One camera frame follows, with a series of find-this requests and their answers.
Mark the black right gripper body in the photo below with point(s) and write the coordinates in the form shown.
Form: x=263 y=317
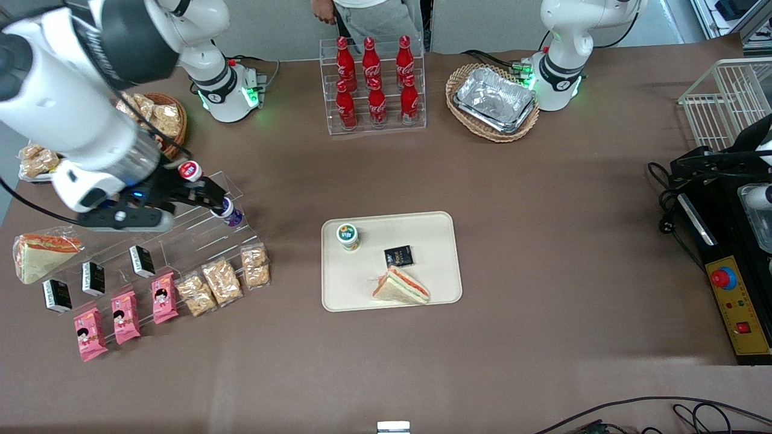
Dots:
x=164 y=184

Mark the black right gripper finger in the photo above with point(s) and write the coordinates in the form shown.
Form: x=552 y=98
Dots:
x=211 y=200
x=190 y=187

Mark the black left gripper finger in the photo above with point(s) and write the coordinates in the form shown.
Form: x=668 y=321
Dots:
x=687 y=173
x=687 y=158

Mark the green lid yogurt cup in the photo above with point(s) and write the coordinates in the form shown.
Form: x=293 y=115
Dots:
x=348 y=236

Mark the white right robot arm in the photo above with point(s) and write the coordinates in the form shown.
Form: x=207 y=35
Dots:
x=60 y=102

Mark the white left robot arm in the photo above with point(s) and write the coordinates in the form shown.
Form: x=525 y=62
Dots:
x=561 y=36

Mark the red gum bottle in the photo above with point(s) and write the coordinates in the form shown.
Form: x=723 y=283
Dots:
x=190 y=170

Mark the purple gum bottle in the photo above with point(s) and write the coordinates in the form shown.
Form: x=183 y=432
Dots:
x=233 y=217

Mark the beige plastic tray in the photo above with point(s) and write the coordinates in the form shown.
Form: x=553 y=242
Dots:
x=374 y=283

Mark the silver foil tray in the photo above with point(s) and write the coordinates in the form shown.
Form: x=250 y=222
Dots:
x=494 y=99

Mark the wrapped sandwich on tray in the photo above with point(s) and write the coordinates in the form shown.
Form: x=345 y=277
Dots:
x=401 y=288

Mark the person bare hand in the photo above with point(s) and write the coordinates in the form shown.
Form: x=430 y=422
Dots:
x=322 y=11

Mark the clear acrylic stepped stand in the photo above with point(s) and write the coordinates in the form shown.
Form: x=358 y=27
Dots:
x=193 y=241

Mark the round brown wicker basket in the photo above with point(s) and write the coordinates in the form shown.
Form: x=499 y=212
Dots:
x=180 y=141

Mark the small black carton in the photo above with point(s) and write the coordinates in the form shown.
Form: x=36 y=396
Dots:
x=93 y=278
x=142 y=261
x=58 y=296

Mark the clear nut snack bag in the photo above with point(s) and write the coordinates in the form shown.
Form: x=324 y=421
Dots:
x=167 y=120
x=146 y=107
x=255 y=266
x=39 y=160
x=222 y=281
x=196 y=295
x=129 y=108

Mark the pink snack pack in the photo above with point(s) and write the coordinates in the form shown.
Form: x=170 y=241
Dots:
x=125 y=317
x=90 y=334
x=164 y=298

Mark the red emergency stop button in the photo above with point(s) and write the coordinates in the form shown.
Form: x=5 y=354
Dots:
x=722 y=278

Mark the plastic wrapped triangle sandwich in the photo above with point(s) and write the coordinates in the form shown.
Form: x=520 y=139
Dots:
x=42 y=253

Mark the black yellow control box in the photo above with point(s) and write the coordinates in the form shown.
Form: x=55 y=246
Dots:
x=739 y=325

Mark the red cola bottle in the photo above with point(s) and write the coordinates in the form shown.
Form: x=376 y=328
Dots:
x=370 y=60
x=377 y=105
x=404 y=59
x=346 y=108
x=344 y=63
x=409 y=102

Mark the clear acrylic bottle rack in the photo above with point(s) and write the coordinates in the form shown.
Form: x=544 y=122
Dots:
x=392 y=128

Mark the small black snack packet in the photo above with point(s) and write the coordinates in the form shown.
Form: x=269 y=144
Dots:
x=398 y=256

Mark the light woven wicker basket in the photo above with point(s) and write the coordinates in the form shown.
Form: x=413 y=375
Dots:
x=461 y=117

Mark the person in grey clothes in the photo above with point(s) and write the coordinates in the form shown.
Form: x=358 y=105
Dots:
x=377 y=15

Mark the black equipment rack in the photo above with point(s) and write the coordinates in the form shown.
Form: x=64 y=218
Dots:
x=427 y=12

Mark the small silver metal block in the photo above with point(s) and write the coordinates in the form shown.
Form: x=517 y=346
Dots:
x=393 y=427

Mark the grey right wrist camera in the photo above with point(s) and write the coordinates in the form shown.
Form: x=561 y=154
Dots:
x=126 y=220

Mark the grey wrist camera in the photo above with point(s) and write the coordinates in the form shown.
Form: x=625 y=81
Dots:
x=757 y=196
x=126 y=220

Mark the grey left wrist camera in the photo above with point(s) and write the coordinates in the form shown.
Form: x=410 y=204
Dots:
x=757 y=196

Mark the grey metal shelf frame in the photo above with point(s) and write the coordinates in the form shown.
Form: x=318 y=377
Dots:
x=736 y=18

